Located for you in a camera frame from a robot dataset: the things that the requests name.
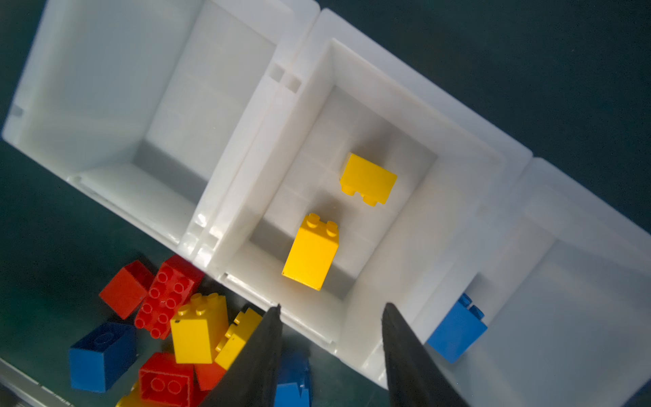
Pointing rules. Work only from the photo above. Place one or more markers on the red long brick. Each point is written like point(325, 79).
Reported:
point(176, 281)

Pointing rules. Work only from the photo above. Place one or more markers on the blue brick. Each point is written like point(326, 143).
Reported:
point(460, 328)
point(293, 387)
point(100, 358)

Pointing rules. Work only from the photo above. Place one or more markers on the yellow brick binned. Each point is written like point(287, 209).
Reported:
point(372, 182)
point(313, 252)

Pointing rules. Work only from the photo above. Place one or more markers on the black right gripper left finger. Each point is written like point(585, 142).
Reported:
point(252, 378)

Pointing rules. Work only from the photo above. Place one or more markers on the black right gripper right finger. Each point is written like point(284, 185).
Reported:
point(413, 378)

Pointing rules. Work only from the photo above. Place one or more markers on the white left bin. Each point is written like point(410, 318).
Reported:
point(138, 103)

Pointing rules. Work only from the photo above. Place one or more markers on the red brick centre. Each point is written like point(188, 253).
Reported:
point(164, 382)

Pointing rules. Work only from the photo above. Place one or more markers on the red small brick binned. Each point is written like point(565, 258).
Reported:
point(127, 289)

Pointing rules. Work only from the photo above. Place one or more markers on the yellow brick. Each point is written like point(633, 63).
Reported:
point(198, 327)
point(236, 337)
point(134, 399)

